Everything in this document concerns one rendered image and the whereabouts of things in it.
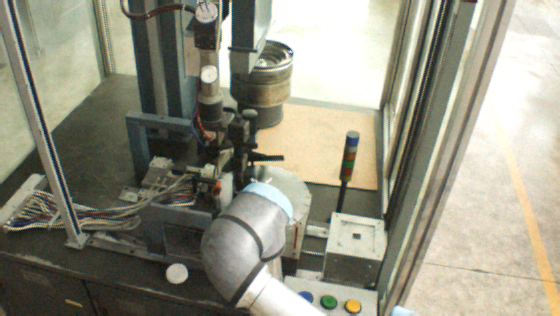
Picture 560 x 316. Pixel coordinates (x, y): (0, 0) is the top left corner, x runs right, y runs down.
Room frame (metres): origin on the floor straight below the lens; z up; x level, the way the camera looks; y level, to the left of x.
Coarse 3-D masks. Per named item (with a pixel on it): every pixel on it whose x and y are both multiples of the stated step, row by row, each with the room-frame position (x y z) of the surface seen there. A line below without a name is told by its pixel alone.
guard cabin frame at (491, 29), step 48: (96, 0) 2.32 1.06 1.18; (432, 0) 1.44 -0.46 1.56; (432, 48) 1.22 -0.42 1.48; (480, 48) 0.73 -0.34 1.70; (384, 96) 2.07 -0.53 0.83; (480, 96) 0.73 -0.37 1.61; (384, 144) 1.71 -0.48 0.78; (384, 192) 1.36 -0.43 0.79; (432, 192) 0.73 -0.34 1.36; (384, 240) 1.10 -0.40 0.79
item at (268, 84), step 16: (272, 48) 2.02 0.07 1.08; (288, 48) 1.99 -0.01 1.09; (256, 64) 1.90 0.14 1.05; (272, 64) 1.93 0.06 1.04; (288, 64) 1.83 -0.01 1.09; (240, 80) 1.79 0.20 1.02; (256, 80) 1.76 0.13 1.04; (272, 80) 1.78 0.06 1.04; (288, 80) 1.84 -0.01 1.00; (240, 96) 1.79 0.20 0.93; (256, 96) 1.76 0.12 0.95; (272, 96) 1.78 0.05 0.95; (288, 96) 1.86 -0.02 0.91; (240, 112) 1.83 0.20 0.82; (272, 112) 1.82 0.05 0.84
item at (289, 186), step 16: (224, 176) 1.21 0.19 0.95; (256, 176) 1.22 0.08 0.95; (272, 176) 1.23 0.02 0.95; (288, 176) 1.23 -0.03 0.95; (224, 192) 1.13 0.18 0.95; (288, 192) 1.15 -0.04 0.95; (304, 192) 1.15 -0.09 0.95; (224, 208) 1.05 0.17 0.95; (304, 208) 1.08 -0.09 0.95; (288, 224) 1.00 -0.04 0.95
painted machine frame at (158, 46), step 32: (128, 0) 1.70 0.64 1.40; (160, 0) 1.69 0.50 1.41; (192, 0) 1.86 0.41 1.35; (256, 0) 1.52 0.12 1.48; (160, 32) 1.69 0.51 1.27; (256, 32) 1.53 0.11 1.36; (160, 64) 1.66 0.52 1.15; (160, 96) 1.66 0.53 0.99; (192, 96) 1.80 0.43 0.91; (128, 128) 1.40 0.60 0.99; (160, 128) 1.39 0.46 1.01; (256, 128) 1.35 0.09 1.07
